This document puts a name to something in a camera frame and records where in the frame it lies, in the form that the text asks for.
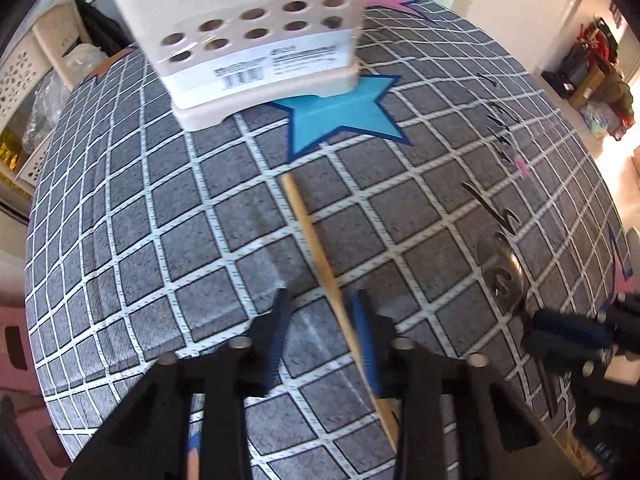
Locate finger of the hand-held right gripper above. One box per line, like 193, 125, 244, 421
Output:
530, 352, 621, 382
521, 292, 640, 357

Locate metal spoon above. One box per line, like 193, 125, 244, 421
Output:
475, 237, 532, 318

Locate white perforated basket rack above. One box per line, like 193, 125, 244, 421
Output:
0, 0, 87, 188

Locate pink plastic stool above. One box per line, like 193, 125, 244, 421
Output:
0, 305, 72, 463

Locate black bag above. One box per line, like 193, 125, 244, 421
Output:
542, 44, 601, 97

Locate red hanging item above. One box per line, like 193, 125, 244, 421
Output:
575, 16, 622, 62

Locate white perforated utensil holder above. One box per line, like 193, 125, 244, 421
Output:
111, 0, 372, 133

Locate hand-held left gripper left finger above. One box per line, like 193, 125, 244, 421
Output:
65, 287, 295, 480

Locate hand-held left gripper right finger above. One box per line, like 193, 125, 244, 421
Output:
350, 289, 581, 480

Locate cardboard box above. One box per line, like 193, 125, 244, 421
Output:
570, 66, 622, 109

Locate grey checked star-print cloth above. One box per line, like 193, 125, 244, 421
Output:
25, 0, 636, 480

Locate blue patterned chopstick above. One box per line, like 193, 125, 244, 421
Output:
186, 432, 202, 480

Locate bamboo chopstick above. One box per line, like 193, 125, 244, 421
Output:
280, 174, 401, 453

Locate yellow foil package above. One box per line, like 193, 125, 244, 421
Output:
0, 129, 27, 172

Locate clear plastic bag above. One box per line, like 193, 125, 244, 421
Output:
24, 69, 72, 137

